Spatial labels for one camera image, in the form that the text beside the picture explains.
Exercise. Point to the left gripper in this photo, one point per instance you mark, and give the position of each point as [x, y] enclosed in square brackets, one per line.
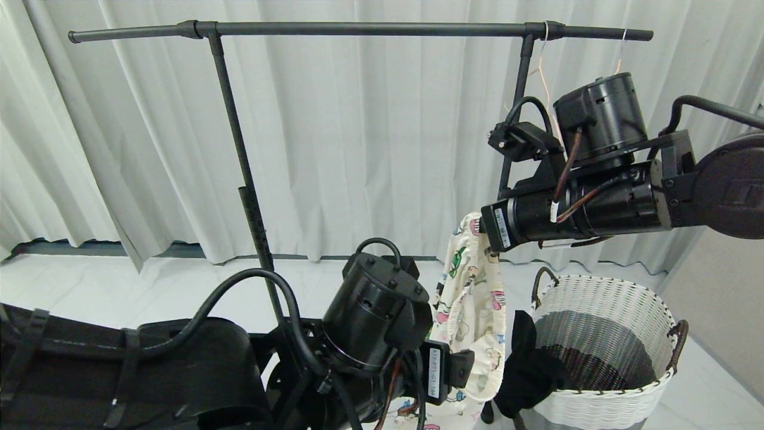
[434, 373]

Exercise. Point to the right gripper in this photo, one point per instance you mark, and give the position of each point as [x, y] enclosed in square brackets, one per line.
[525, 215]

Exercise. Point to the cream printed garment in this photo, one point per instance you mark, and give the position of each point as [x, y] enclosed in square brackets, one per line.
[471, 298]

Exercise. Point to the pink clothes hanger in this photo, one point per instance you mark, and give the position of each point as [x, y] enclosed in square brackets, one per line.
[621, 54]
[545, 83]

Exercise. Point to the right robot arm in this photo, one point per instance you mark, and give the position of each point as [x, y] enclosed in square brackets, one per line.
[728, 185]

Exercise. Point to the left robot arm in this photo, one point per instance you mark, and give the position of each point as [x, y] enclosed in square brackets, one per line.
[179, 382]

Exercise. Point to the white laundry basket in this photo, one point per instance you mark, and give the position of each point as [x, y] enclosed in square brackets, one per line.
[603, 298]

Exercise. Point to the black clothes rack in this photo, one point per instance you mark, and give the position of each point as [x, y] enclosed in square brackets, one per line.
[358, 28]

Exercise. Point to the black garment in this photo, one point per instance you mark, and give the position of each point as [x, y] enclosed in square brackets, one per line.
[528, 370]

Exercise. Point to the white curtain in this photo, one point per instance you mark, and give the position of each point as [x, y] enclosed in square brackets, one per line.
[358, 149]

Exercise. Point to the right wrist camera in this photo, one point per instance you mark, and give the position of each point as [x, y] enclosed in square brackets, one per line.
[522, 140]

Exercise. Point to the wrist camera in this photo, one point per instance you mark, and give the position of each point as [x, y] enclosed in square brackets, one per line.
[409, 269]
[522, 140]

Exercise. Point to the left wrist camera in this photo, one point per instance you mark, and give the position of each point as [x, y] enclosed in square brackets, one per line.
[409, 269]

